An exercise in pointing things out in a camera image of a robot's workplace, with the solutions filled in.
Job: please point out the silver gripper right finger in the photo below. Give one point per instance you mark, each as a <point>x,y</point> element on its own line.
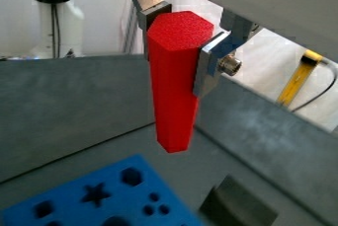
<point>217,54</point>

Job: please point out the red hexagonal prism block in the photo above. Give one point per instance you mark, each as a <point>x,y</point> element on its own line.
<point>176,37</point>

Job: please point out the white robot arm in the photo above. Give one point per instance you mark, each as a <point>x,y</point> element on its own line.
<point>62,25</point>

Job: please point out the blue foam shape-sorting board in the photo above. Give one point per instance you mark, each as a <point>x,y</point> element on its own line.
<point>122,195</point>

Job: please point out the black curved cradle stand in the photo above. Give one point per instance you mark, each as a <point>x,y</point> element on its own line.
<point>232,206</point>

